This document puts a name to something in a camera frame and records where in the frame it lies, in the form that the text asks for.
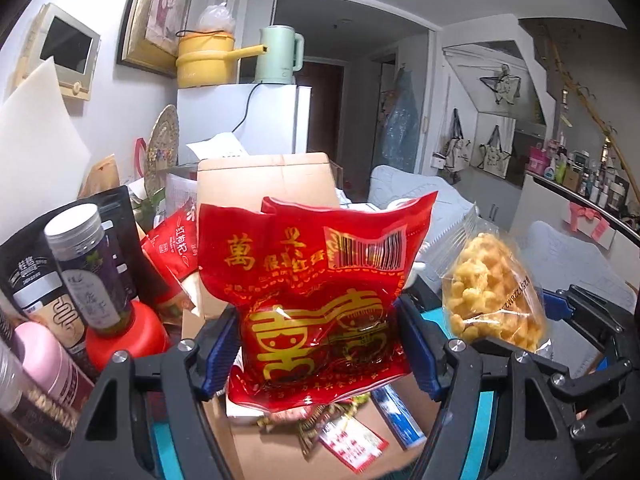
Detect large red snack bag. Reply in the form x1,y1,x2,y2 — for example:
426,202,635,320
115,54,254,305
197,191,440,413

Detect white gift box pink ribbon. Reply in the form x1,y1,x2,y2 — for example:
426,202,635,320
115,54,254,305
560,200,616,251

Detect jar with dark label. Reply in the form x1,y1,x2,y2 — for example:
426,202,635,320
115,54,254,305
44,203,136,338

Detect round woven plate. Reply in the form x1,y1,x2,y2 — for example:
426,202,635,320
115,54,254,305
145,104,180,181

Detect clear bag of yellow snacks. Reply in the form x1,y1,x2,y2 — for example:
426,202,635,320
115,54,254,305
430,202,553,353

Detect white paper sheet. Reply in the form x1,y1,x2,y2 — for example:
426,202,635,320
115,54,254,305
186,132,250,161

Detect brown cardboard box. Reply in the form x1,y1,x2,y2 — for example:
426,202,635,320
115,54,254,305
180,152,441,480

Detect red pouch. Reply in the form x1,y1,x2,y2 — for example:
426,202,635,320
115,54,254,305
141,197,201,311

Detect row of bottles on shelf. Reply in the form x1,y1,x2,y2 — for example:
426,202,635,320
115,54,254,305
527,132,640,221

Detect white fridge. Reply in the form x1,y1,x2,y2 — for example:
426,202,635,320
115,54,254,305
176,82,312,168

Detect red white packet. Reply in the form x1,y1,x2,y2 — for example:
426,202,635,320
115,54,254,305
317,415,390,473

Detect brown paper bag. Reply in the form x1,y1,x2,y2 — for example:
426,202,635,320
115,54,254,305
77,155,121,198

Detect red plastic container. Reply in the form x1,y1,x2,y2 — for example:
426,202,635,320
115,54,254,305
85,300,173,378

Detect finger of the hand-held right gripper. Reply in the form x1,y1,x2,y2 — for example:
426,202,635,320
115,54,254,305
470,335,633,403
542,285,638,333

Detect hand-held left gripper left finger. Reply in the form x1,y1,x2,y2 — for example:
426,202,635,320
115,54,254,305
50,306,241,480

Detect pale green electric kettle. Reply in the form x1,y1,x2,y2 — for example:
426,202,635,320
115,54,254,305
254,25,306,85

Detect beige tote bag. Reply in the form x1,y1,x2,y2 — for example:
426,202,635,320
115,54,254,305
432,109,473,183

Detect dark brown door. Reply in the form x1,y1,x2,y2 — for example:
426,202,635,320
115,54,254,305
300,59,346,153

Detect black power cable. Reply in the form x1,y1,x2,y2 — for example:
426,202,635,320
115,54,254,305
231,82,263,136

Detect blue white cookie tube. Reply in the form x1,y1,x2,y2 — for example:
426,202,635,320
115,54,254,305
372,385,428,451

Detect pink bottle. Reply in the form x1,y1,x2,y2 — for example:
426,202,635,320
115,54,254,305
12,321,96,413

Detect cream wall intercom panel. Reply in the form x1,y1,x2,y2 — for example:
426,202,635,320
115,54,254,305
12,2,102,102

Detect yellow cooking pot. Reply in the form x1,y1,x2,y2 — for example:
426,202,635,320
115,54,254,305
175,30,268,88

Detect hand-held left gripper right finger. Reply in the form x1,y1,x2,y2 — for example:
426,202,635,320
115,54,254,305
395,294,586,480

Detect black pouch squiggle label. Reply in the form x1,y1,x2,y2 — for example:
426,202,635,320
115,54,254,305
0,220,88,361

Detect gold framed picture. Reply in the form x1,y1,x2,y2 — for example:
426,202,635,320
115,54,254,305
116,0,197,80

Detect clear plastic bag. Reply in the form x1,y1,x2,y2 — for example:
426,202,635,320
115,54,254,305
195,2,236,36

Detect blue plastic garment cover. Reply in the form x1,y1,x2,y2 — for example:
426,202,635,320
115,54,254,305
380,67,421,173

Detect white foam board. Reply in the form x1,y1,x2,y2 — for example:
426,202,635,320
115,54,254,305
0,56,93,246

